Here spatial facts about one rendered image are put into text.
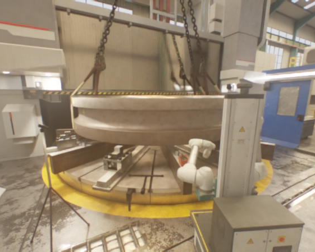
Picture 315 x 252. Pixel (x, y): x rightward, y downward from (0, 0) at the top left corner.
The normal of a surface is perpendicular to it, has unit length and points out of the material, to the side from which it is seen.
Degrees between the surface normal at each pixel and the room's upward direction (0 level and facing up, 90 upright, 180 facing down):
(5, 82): 90
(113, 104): 90
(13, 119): 90
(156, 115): 90
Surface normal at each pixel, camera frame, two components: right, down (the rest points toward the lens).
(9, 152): 0.45, 0.18
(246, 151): 0.08, 0.19
